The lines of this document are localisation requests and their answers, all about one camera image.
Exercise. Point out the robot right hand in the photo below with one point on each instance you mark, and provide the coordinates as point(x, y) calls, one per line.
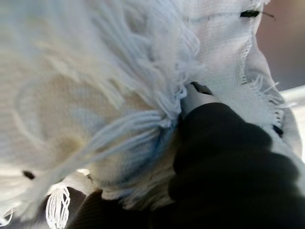
point(226, 167)

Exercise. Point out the white fringed cushion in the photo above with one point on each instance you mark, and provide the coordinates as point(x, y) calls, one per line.
point(83, 83)

